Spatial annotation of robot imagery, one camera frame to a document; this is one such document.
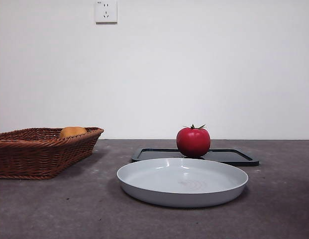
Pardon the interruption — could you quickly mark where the red tomato with green stem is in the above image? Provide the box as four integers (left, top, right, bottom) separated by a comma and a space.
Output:
176, 123, 211, 158

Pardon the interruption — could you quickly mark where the pale grey round plate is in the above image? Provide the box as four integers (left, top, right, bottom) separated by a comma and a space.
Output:
116, 157, 250, 209

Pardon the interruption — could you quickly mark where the orange round fruit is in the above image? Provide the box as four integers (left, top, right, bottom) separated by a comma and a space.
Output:
59, 126, 88, 139

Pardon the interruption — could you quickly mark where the black rectangular tray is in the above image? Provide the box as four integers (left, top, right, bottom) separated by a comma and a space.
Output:
130, 147, 260, 167

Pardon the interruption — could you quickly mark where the brown wicker basket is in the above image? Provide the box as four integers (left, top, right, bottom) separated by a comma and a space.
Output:
0, 126, 104, 180

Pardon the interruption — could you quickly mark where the white wall socket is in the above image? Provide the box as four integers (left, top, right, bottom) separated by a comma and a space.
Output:
95, 0, 118, 25

